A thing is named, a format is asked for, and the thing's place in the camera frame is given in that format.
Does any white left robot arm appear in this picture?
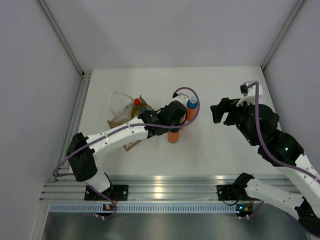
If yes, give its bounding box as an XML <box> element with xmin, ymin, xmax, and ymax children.
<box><xmin>66</xmin><ymin>97</ymin><xmax>187</xmax><ymax>200</ymax></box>

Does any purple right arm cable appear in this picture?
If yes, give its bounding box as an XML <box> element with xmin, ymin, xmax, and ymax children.
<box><xmin>246</xmin><ymin>80</ymin><xmax>320</xmax><ymax>240</ymax></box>

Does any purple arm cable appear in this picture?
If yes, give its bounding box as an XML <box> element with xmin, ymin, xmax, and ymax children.
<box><xmin>246</xmin><ymin>80</ymin><xmax>320</xmax><ymax>240</ymax></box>
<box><xmin>52</xmin><ymin>86</ymin><xmax>201</xmax><ymax>221</ymax></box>

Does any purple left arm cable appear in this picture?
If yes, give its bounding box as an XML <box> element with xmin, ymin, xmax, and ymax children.
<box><xmin>52</xmin><ymin>86</ymin><xmax>201</xmax><ymax>221</ymax></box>

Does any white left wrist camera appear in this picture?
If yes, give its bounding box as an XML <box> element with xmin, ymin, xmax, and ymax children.
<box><xmin>172</xmin><ymin>92</ymin><xmax>189</xmax><ymax>105</ymax></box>

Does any orange bottle navy pump top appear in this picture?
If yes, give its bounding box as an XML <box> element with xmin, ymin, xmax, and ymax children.
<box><xmin>167</xmin><ymin>130</ymin><xmax>180</xmax><ymax>144</ymax></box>

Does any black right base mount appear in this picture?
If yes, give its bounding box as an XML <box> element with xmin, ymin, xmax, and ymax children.
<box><xmin>216</xmin><ymin>183</ymin><xmax>260</xmax><ymax>202</ymax></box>

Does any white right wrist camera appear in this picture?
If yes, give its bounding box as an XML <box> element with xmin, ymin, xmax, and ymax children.
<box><xmin>236</xmin><ymin>81</ymin><xmax>263</xmax><ymax>107</ymax></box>

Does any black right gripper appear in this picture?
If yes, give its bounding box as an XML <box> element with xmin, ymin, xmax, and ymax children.
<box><xmin>210</xmin><ymin>96</ymin><xmax>259</xmax><ymax>147</ymax></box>

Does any white slotted cable duct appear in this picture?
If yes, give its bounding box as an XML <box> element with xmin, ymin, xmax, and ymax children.
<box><xmin>49</xmin><ymin>203</ymin><xmax>242</xmax><ymax>214</ymax></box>

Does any clear bottle grey cap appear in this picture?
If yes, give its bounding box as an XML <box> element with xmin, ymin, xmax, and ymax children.
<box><xmin>138</xmin><ymin>105</ymin><xmax>153</xmax><ymax>115</ymax></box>

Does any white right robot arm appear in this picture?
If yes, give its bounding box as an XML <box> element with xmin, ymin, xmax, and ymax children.
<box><xmin>210</xmin><ymin>98</ymin><xmax>320</xmax><ymax>237</ymax></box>

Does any aluminium frame rail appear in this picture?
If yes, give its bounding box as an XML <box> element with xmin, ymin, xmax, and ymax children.
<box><xmin>39</xmin><ymin>174</ymin><xmax>313</xmax><ymax>202</ymax></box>

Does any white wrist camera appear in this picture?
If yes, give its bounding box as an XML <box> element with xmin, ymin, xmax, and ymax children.
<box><xmin>172</xmin><ymin>92</ymin><xmax>189</xmax><ymax>105</ymax></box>
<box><xmin>236</xmin><ymin>81</ymin><xmax>263</xmax><ymax>107</ymax></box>

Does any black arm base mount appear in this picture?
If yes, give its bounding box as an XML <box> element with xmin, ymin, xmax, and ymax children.
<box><xmin>84</xmin><ymin>185</ymin><xmax>129</xmax><ymax>201</ymax></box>

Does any orange bottle light blue top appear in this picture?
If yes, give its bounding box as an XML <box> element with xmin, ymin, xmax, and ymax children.
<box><xmin>186</xmin><ymin>95</ymin><xmax>198</xmax><ymax>122</ymax></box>

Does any yellow dish soap bottle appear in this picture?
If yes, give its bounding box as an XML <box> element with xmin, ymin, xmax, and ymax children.
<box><xmin>130</xmin><ymin>98</ymin><xmax>142</xmax><ymax>118</ymax></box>

